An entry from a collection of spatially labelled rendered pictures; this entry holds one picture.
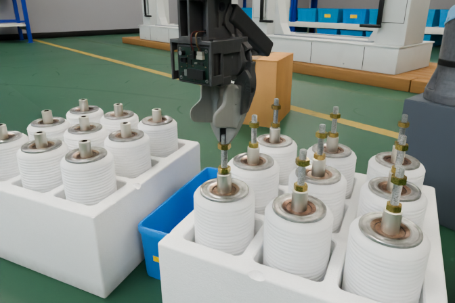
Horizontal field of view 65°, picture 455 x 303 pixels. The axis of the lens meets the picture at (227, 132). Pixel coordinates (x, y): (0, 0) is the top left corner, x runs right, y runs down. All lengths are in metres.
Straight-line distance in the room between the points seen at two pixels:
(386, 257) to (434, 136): 0.56
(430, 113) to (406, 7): 1.76
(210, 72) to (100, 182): 0.36
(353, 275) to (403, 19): 2.30
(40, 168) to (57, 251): 0.16
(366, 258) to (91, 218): 0.44
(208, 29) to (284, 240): 0.29
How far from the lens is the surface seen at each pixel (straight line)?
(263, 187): 0.63
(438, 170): 1.02
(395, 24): 2.72
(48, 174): 0.79
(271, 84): 1.57
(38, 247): 0.83
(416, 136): 1.01
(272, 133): 0.74
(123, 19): 7.33
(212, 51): 0.42
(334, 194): 0.60
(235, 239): 0.56
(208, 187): 0.56
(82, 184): 0.71
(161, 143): 0.87
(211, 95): 0.52
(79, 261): 0.76
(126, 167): 0.79
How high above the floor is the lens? 0.52
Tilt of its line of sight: 20 degrees down
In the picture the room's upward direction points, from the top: straight up
